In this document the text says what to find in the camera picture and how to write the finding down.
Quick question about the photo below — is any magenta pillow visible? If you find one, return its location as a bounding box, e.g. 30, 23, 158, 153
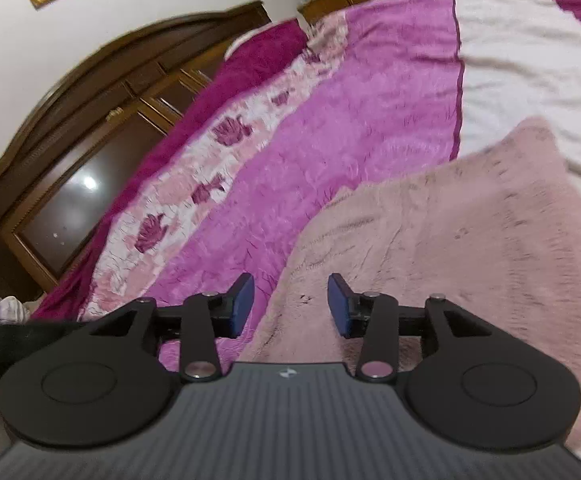
31, 18, 307, 322

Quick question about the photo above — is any dusty pink knit sweater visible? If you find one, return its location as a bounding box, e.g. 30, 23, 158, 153
242, 117, 581, 457

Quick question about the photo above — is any dark wooden headboard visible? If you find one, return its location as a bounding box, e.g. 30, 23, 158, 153
0, 0, 270, 301

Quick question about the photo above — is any pink floral bed blanket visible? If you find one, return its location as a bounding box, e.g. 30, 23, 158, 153
77, 0, 581, 365

